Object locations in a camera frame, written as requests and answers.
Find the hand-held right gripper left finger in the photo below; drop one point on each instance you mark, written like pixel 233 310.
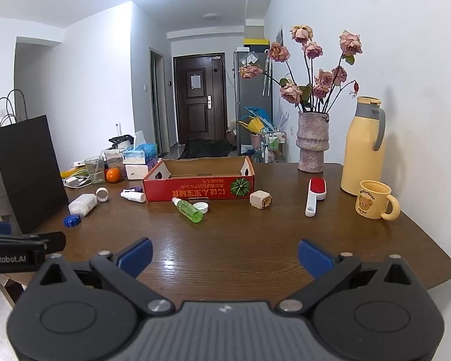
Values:
pixel 138 255

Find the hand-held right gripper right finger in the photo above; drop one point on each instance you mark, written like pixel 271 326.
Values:
pixel 315 257

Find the blue bottle cap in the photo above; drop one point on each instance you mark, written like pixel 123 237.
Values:
pixel 72 220

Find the white plastic bottle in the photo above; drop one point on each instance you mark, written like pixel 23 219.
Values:
pixel 82 205

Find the red white lint brush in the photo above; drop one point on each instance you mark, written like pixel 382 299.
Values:
pixel 315 191

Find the white tape roll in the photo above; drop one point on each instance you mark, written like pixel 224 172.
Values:
pixel 102 195

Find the white bottle cap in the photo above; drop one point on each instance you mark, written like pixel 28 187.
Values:
pixel 201 207

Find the white plug adapter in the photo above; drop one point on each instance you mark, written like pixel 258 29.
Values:
pixel 258 199

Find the red printed cardboard box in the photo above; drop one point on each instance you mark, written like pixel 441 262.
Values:
pixel 195 190

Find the small white spray bottle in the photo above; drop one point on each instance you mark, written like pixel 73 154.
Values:
pixel 134 195

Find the black paper bag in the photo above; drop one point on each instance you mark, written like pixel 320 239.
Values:
pixel 26 173

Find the green spray bottle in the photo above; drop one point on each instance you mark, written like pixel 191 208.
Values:
pixel 189 211

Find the yellow bag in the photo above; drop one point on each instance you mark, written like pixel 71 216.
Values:
pixel 69 173

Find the yellow bear mug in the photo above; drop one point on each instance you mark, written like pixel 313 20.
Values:
pixel 372 201

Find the orange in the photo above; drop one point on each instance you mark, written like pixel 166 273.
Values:
pixel 113 175

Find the purple tissue pack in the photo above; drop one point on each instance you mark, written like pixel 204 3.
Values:
pixel 141 171

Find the glass cup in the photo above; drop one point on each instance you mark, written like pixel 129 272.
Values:
pixel 95 173

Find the clear food container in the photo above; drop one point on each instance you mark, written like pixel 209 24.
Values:
pixel 114 163

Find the blue tissue pack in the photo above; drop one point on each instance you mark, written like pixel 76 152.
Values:
pixel 139 155

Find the yellow thermos jug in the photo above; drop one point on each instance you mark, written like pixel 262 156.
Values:
pixel 360 158

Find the black device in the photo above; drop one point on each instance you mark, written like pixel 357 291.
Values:
pixel 121 141

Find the pink ceramic vase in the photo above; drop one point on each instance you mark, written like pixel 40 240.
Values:
pixel 312 139

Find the metal trolley rack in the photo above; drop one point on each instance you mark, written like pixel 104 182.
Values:
pixel 274 144

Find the black folding chair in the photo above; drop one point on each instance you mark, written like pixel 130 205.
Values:
pixel 206 148

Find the pink bucket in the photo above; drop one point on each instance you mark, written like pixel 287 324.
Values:
pixel 255 140

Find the blue yellow plastic dustpans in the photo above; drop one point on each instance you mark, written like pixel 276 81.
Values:
pixel 257 118

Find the dark brown door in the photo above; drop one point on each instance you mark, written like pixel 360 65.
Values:
pixel 199 101

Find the grey refrigerator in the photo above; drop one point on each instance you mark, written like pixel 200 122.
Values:
pixel 248 97

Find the bunch of dried pink roses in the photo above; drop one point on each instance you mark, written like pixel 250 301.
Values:
pixel 308 82

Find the white folded umbrellas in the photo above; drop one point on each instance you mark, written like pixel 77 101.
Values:
pixel 266 79

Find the clear plastic packet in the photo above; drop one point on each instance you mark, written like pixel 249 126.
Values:
pixel 250 60

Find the yellow black box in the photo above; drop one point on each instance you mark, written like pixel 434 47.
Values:
pixel 255 42

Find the purple wall decoration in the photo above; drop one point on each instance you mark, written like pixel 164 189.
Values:
pixel 282 118

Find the side door frame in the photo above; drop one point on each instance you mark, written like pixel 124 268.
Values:
pixel 156 101

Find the wall electrical panel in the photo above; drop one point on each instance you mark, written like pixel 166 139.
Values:
pixel 280 39

